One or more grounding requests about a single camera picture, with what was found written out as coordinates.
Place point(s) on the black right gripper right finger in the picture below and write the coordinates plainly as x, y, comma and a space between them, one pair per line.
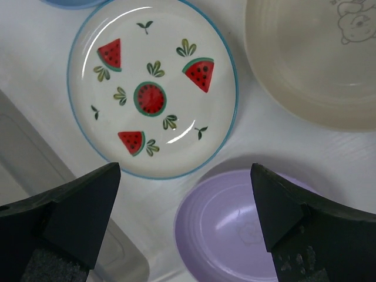
310, 237

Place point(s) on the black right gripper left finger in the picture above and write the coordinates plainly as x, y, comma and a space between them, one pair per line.
57, 235

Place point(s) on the purple plastic plate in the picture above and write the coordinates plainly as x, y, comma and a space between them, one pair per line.
218, 234

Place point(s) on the white watermelon pattern plate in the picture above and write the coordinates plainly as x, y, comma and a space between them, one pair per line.
153, 86

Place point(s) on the clear plastic bin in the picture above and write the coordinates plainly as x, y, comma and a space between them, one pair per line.
29, 166

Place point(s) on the cream plastic plate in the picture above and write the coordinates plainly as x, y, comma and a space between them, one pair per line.
316, 59

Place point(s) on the blue plastic plate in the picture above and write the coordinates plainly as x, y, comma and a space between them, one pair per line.
74, 4

